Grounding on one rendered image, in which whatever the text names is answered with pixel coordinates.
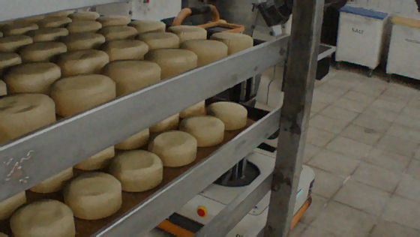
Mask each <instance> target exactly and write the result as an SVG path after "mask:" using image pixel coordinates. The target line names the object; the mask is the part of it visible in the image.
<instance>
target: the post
mask: <svg viewBox="0 0 420 237"><path fill-rule="evenodd" d="M324 2H325V0H293V6H292V21H291V32H290V37H289V53H288V59H287V64H286V81H285V87H284V92H283V103H282V109H281V121H280V131H279V137H278V144H277V154H276V160H275V166H274V174H273V177H272V183H271V193H270V199H269V204H268V215H267V221H266V226H265V232H264V236H263V237H289V234H290V230H291V225H292V220H293V212H294V208H295V202H296V195H297V193H298V189H299V181H300V176H301V171H302V163H303V157H304V153H305V144H306V140H307V135H308V126H309V121H310V117H311V103H312V98H313V94H314V85H315V81H314V80H315V76H316V72H317V58H318V53H319V49H320V46H319V44H320V36H321V28H322V23H323V21H322V18H323V7H324Z"/></svg>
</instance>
